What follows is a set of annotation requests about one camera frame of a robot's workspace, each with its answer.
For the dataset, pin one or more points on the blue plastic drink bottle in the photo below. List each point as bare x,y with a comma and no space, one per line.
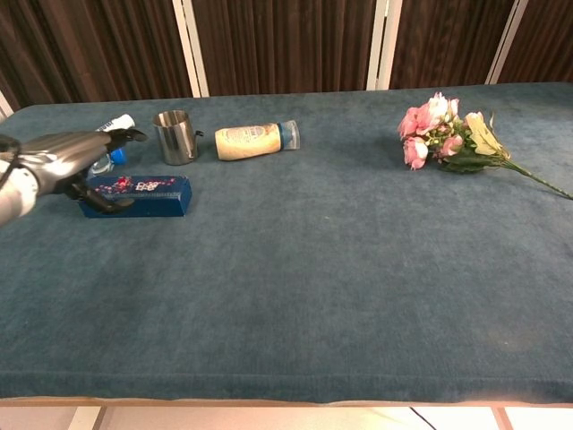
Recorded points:
117,156

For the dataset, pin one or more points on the blue velvet tablecloth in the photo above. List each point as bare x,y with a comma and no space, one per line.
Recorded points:
313,269

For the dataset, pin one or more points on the cream mayonnaise squeeze bottle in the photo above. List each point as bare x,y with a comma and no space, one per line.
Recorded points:
246,141

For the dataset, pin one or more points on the stainless steel cup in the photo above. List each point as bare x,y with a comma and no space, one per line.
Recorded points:
174,139

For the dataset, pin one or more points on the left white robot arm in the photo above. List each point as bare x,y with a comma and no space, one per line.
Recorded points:
13,197

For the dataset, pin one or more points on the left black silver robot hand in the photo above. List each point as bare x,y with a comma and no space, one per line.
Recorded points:
62,157

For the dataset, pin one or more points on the pink artificial flower bouquet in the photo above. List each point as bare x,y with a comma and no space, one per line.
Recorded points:
430,130

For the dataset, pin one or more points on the white partition post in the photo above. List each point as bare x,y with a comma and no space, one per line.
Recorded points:
508,40
190,45
384,45
4,107

